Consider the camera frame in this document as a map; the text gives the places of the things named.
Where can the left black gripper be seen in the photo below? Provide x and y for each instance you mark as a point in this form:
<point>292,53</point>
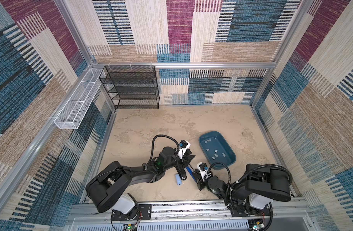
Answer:
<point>184,163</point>

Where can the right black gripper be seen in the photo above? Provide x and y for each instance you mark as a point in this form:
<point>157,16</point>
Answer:
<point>199,180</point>

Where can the black stapler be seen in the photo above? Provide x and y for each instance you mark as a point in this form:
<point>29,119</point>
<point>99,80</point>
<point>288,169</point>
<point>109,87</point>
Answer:
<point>181,172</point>

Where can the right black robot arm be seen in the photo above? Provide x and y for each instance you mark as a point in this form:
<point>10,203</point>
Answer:
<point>250,195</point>

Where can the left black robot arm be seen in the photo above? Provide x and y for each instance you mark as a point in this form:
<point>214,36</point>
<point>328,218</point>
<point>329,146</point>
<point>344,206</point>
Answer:
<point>107,187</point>

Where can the teal plastic tray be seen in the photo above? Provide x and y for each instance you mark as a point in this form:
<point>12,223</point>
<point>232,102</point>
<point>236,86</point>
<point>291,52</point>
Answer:
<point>216,149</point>

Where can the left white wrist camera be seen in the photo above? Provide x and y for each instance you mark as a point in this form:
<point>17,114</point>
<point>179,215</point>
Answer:
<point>183,147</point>

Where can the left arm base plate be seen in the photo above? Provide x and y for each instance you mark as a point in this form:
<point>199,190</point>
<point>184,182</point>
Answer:
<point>139,212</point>

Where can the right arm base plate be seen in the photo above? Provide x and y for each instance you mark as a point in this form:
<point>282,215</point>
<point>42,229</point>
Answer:
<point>244,210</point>

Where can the black wire mesh shelf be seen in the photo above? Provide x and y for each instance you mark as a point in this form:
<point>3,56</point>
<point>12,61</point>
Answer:
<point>131,87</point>

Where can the aluminium mounting rail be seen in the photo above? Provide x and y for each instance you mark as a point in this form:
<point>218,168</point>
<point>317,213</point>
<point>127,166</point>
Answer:
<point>200,215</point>

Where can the white wire mesh basket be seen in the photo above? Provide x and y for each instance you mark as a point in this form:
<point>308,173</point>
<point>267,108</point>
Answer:
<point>74,110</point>

